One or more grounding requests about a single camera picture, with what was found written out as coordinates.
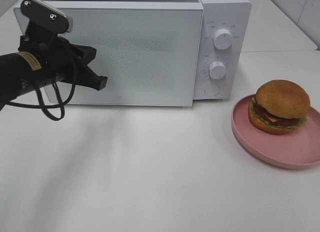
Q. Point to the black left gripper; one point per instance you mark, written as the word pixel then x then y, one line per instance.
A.
pixel 55 53

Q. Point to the white microwave door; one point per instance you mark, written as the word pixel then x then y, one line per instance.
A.
pixel 147 49

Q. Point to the round white door button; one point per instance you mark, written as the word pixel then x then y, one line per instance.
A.
pixel 212 90

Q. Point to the white microwave knob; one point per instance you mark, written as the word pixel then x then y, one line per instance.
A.
pixel 222 38
pixel 217 70

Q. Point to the burger with sesame-free bun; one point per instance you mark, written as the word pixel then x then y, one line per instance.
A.
pixel 279 107

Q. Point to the pink round plate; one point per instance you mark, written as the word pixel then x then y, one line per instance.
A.
pixel 299 149

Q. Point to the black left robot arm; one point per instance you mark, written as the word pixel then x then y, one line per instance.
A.
pixel 21 73

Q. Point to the white microwave oven body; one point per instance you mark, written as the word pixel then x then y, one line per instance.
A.
pixel 231 14

